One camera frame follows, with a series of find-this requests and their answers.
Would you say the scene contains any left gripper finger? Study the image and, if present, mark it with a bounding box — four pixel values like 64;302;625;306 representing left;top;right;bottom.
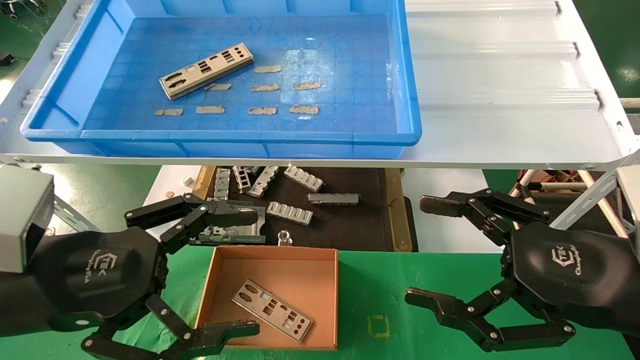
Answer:
124;193;267;255
81;294;261;360

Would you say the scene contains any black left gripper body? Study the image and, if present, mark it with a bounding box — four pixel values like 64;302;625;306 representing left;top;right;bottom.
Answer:
0;226;169;337

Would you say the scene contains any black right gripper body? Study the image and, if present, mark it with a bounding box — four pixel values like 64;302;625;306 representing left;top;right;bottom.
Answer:
502;222;640;337

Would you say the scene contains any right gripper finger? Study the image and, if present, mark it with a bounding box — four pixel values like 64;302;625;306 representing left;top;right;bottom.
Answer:
419;188;551;246
404;277;576;353

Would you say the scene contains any silver slotted shield plate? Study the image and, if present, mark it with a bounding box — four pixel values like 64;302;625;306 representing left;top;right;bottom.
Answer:
231;280;314;345
159;42;254;100

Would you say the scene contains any open brown cardboard box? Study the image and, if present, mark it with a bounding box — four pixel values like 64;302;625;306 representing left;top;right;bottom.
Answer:
194;245;339;352

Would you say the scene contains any large blue plastic tray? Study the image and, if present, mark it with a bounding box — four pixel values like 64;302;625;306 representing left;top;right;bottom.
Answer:
20;0;422;160

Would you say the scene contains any flat grey metal plate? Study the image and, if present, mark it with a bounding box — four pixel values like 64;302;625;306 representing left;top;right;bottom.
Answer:
189;200;267;246

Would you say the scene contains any green table cloth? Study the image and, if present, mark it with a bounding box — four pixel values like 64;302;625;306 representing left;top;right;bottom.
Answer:
0;245;636;360

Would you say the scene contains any white plastic pipe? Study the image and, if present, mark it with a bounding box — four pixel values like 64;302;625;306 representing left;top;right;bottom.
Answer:
530;181;586;193
507;169;540;201

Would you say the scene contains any white metal shelf rack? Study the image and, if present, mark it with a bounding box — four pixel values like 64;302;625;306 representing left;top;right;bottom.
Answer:
0;0;640;236

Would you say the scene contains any office chair wheeled base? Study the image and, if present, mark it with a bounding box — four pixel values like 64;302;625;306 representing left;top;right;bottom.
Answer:
0;0;48;21

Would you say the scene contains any slotted grey metal bracket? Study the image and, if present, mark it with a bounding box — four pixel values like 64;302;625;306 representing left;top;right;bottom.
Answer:
283;166;325;193
232;166;252;194
214;168;232;202
248;166;280;199
265;201;314;226

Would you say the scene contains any grey right wrist camera housing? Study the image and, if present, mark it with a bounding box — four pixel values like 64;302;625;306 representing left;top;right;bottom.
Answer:
616;165;640;246

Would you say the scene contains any grey wrist camera housing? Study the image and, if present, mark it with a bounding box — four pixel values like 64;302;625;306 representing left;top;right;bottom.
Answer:
616;165;640;246
0;165;55;274

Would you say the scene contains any grey left wrist camera housing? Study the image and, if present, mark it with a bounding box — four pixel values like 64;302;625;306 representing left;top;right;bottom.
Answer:
0;165;55;274

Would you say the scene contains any dark grey metal bar bracket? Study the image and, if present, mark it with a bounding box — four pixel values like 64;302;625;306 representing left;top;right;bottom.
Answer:
307;193;360;206

